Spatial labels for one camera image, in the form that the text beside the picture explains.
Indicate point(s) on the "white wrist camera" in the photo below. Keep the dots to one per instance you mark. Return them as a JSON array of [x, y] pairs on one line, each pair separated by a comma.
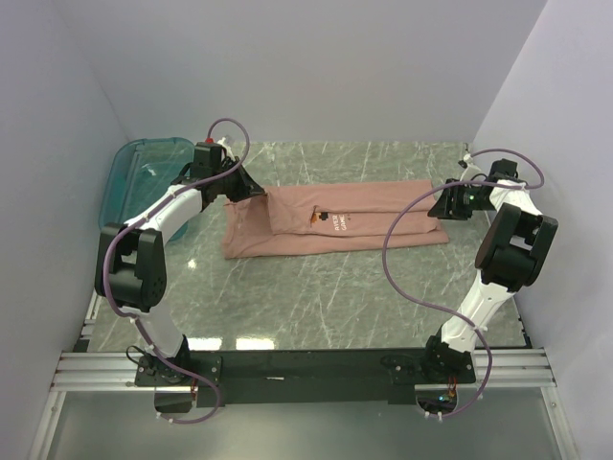
[[470, 170], [226, 141]]

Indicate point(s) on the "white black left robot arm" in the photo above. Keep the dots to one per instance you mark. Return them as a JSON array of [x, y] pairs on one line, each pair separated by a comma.
[[131, 268]]

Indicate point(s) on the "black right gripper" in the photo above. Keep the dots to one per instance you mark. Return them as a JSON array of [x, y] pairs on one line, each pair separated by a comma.
[[444, 209]]

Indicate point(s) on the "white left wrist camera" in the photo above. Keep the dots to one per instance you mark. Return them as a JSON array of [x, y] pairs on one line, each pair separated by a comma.
[[226, 141]]

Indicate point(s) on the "aluminium front frame rail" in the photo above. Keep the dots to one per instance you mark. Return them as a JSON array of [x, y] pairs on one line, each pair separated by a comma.
[[113, 372]]

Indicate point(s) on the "aluminium left side rail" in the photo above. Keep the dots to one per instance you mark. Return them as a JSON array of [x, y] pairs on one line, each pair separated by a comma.
[[90, 326]]

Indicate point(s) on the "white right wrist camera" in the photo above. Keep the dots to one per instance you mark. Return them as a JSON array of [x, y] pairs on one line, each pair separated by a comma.
[[470, 170]]

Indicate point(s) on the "pink t shirt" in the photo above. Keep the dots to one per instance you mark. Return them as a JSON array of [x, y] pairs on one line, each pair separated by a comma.
[[326, 218]]

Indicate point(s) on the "teal transparent plastic bin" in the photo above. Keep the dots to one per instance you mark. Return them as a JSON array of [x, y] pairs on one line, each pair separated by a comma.
[[141, 172]]

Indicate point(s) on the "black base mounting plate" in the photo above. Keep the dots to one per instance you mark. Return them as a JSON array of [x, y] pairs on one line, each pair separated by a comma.
[[325, 376]]

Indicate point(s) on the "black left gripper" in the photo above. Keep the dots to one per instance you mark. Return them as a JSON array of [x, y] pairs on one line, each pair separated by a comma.
[[248, 187]]

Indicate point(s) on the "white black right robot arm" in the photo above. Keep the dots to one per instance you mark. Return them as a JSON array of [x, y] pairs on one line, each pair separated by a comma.
[[509, 258]]

